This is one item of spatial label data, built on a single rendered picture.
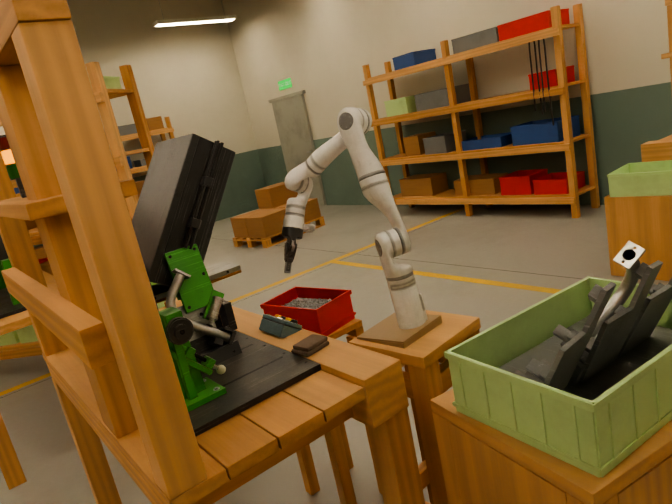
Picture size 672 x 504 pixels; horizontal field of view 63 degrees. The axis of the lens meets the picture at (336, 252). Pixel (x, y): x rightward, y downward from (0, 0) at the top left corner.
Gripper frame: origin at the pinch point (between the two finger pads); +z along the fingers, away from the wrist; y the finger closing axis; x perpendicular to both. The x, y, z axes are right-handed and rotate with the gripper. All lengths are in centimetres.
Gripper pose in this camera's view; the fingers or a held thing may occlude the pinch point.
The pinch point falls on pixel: (287, 267)
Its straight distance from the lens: 196.5
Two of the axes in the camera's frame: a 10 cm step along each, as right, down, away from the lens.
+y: 2.5, -0.9, -9.6
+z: -1.2, 9.9, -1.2
